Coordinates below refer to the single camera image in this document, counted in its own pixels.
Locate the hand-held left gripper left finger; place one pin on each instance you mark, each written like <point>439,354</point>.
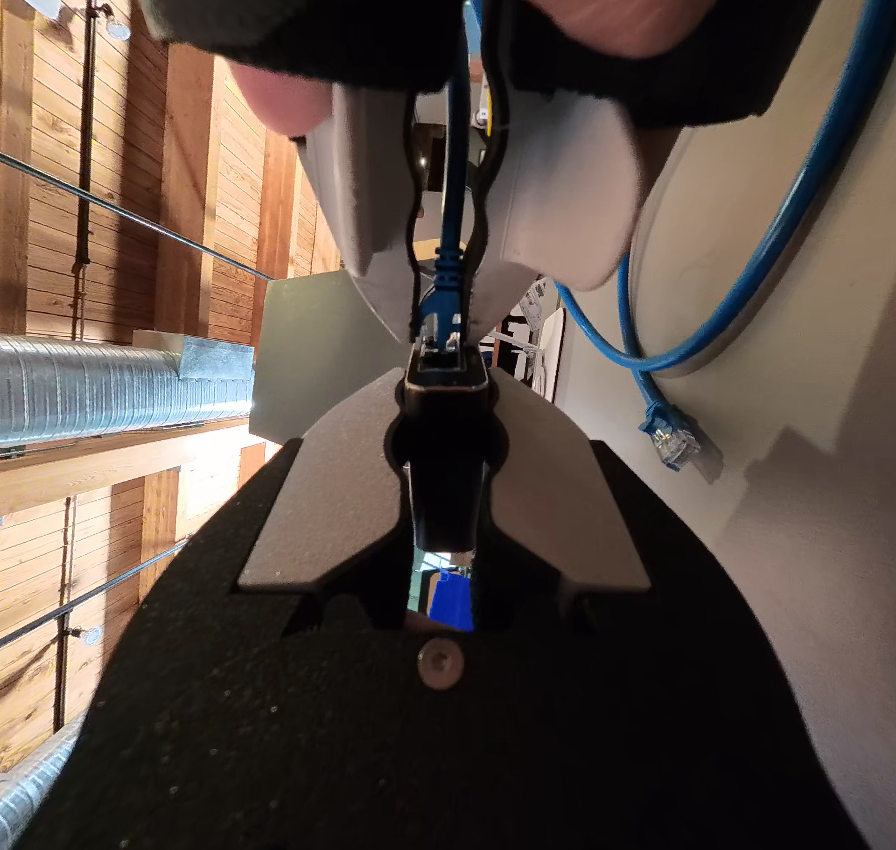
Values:
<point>329,500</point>

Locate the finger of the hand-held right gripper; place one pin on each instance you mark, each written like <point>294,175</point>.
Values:
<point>567,192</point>
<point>364,185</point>

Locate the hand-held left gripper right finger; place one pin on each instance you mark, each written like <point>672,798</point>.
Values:
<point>560,500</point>

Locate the black ethernet adapter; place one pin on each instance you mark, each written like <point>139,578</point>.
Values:
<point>444,444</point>

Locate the blue plastic bin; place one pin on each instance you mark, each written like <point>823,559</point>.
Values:
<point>451,605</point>

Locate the grey ceiling panel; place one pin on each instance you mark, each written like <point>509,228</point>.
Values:
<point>315,353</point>

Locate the thin metal rod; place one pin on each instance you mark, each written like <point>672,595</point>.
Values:
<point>140,217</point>
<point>91,594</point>

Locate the black ceiling pipe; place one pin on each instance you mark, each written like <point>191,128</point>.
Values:
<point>87,129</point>

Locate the silver ventilation duct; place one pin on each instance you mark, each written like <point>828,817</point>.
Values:
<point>91,392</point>
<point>35,794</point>

